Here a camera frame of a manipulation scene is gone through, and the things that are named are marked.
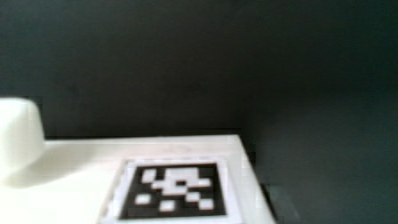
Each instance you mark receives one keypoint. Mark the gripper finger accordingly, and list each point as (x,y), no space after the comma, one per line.
(22,135)

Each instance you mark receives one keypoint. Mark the white front drawer box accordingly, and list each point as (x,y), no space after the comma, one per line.
(166,180)

